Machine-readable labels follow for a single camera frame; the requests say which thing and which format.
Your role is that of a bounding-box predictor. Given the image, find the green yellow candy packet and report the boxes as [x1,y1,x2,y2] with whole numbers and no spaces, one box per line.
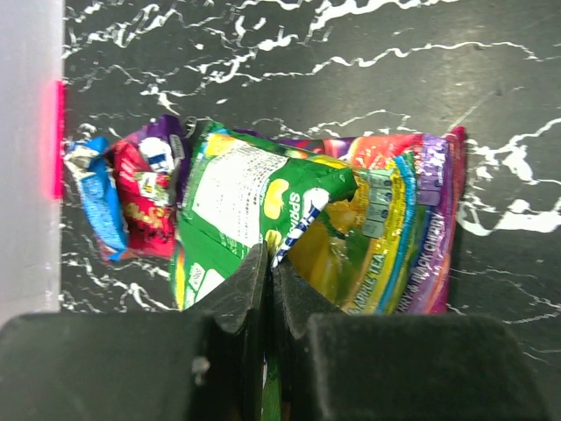
[288,150,417,315]

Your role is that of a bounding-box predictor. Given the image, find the purple Fox's candy packet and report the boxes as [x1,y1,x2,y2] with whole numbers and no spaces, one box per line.
[98,114,191,260]

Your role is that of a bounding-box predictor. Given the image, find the blue chocolate snack packet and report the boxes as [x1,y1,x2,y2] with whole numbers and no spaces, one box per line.
[63,137,129,261]

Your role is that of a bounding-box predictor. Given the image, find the pink tape strip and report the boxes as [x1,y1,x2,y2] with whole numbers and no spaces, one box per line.
[52,81,65,200]

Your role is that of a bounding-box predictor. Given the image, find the purple berries candy packet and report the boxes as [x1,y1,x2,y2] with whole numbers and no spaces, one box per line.
[277,127,466,314]

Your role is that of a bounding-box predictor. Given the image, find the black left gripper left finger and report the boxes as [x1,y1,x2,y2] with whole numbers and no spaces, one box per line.
[1,245,268,420]

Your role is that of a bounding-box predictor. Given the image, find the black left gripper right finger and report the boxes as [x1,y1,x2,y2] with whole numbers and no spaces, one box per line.
[271,263,550,420]

